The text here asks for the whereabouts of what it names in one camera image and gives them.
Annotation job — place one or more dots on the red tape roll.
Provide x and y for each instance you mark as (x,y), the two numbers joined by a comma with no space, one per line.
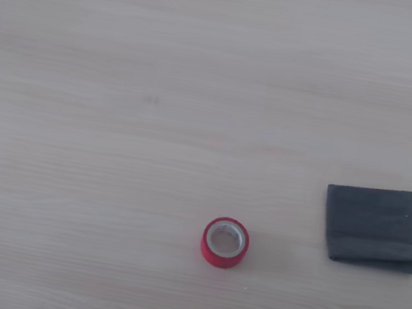
(209,256)

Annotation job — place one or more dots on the dark grey folded mat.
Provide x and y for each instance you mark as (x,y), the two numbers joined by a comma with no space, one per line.
(371,224)

